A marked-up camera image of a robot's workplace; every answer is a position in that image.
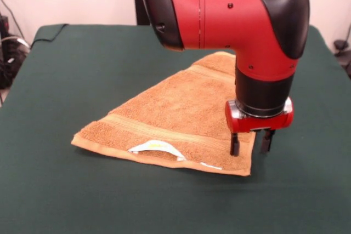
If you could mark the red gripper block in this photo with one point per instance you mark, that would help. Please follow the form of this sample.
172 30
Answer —
260 124

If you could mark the black wall power strip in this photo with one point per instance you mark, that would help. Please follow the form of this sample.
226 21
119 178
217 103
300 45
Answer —
4 25

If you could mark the tan terry towel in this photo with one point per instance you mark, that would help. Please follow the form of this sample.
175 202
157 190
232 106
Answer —
170 108

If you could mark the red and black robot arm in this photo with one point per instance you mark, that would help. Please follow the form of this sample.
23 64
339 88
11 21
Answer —
233 17

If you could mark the dark green table cloth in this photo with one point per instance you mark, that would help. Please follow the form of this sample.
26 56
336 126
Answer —
55 108

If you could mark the black power adapter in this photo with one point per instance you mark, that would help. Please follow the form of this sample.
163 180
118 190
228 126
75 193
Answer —
340 45

